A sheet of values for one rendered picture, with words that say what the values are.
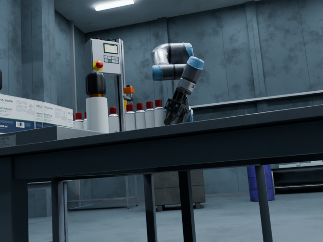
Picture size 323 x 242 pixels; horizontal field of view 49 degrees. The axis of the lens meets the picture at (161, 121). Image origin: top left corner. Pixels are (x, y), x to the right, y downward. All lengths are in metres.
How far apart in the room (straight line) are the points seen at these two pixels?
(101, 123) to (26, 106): 0.30
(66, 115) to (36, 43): 8.01
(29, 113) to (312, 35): 10.96
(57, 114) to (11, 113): 0.25
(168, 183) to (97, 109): 6.24
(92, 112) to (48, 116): 0.19
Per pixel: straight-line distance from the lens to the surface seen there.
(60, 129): 0.99
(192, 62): 1.61
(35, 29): 9.79
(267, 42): 11.81
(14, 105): 1.45
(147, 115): 1.69
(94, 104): 1.48
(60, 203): 2.73
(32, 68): 9.48
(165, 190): 7.65
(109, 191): 12.11
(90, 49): 1.95
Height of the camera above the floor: 0.73
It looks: 9 degrees up
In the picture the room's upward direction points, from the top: 4 degrees counter-clockwise
